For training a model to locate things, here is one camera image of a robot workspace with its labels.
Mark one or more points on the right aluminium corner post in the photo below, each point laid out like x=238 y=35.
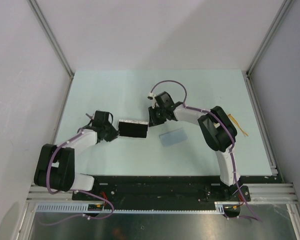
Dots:
x=270 y=34

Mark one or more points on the aluminium corner post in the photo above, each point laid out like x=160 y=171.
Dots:
x=270 y=34
x=38 y=13

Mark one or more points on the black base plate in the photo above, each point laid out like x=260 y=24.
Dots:
x=116 y=188

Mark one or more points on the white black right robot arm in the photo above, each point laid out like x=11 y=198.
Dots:
x=218 y=131

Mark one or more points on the left aluminium corner post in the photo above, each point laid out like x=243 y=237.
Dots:
x=38 y=13

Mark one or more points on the grey slotted cable duct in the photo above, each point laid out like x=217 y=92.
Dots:
x=85 y=208

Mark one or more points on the right aluminium side rail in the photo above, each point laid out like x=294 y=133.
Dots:
x=261 y=124

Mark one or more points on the white geometric glasses case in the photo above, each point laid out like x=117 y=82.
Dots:
x=133 y=129

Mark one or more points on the blue cleaning cloth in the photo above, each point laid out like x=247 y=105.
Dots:
x=173 y=137

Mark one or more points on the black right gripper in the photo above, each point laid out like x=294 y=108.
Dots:
x=153 y=120

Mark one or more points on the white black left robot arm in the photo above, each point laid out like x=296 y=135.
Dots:
x=56 y=169

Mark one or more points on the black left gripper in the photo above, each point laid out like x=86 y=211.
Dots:
x=114 y=134

